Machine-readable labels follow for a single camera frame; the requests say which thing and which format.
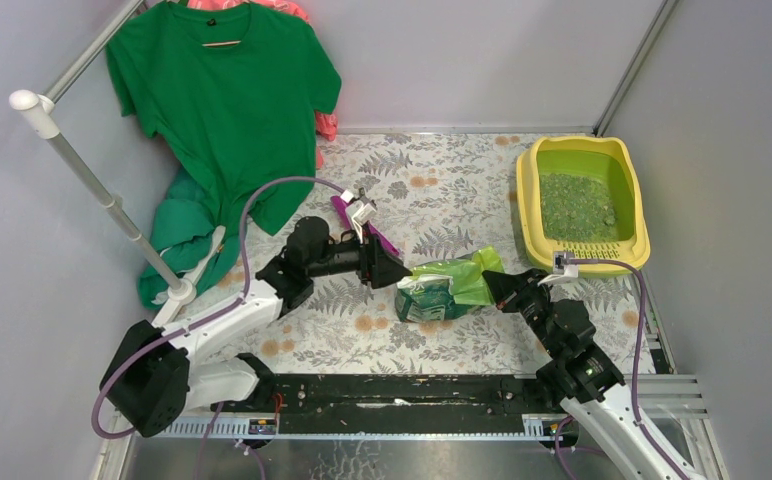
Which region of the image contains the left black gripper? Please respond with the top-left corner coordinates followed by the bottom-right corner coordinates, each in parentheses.
top-left (307, 223), bottom-right (413, 291)

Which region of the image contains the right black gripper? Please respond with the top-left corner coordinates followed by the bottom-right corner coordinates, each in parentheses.
top-left (482, 268), bottom-right (560, 357)

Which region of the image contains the green cat litter bag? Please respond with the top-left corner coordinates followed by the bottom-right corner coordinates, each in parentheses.
top-left (394, 246), bottom-right (504, 323)

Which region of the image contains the magenta plastic scoop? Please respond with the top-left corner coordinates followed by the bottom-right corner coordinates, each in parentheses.
top-left (330, 192), bottom-right (402, 257)

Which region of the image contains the yellow green litter box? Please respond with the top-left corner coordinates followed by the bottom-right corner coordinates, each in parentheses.
top-left (516, 135), bottom-right (651, 278)

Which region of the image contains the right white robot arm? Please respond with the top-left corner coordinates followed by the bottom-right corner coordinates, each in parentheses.
top-left (483, 269), bottom-right (704, 479)

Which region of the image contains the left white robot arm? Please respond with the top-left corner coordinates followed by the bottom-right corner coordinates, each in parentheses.
top-left (92, 217), bottom-right (411, 439)

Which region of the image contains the floral patterned mat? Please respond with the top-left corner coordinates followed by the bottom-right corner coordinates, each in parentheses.
top-left (173, 132), bottom-right (656, 377)

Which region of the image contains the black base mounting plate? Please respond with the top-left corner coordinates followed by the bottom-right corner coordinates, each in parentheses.
top-left (222, 374), bottom-right (563, 417)

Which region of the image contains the pink garment behind shirt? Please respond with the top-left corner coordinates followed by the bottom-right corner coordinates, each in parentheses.
top-left (179, 0), bottom-right (339, 142)

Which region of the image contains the dark green folded cloth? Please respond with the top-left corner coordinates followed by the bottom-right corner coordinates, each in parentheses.
top-left (150, 168), bottom-right (240, 295)

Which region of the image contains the green t-shirt on hanger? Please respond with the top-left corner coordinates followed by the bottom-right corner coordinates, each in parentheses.
top-left (105, 2), bottom-right (342, 235)

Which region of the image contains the wooden clothes hanger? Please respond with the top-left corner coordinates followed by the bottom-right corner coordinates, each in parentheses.
top-left (202, 40), bottom-right (241, 48)

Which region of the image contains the white clothes rack pole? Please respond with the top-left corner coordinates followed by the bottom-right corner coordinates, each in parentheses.
top-left (8, 88), bottom-right (228, 326)

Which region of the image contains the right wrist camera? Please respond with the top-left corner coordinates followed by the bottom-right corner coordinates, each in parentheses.
top-left (538, 251), bottom-right (579, 285)

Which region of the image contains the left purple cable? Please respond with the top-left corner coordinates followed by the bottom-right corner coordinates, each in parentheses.
top-left (90, 176), bottom-right (348, 441)

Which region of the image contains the purple cable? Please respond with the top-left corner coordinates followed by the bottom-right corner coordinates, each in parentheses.
top-left (90, 176), bottom-right (348, 441)
top-left (553, 258), bottom-right (692, 480)

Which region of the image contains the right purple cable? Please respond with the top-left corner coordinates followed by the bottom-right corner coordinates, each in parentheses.
top-left (553, 258), bottom-right (692, 480)

